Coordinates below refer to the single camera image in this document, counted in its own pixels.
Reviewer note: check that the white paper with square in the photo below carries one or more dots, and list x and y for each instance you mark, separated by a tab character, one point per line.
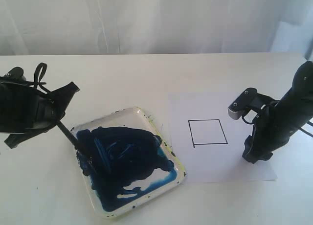
208	142

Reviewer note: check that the white backdrop curtain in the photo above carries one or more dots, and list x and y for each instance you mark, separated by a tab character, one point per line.
50	27

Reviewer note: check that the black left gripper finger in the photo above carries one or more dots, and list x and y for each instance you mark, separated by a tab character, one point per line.
19	132
62	97

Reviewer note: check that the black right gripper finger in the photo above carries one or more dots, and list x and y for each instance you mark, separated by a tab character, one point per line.
255	150

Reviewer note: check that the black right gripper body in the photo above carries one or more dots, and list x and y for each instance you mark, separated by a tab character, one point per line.
279	120

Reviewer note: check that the white paint tray blue paint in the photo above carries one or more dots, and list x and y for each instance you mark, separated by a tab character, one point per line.
127	162

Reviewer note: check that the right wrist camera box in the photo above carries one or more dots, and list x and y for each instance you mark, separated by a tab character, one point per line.
242	103

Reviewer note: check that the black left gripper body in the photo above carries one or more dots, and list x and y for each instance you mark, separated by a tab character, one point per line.
26	102

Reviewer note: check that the black paintbrush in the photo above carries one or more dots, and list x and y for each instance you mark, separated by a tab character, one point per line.
83	153

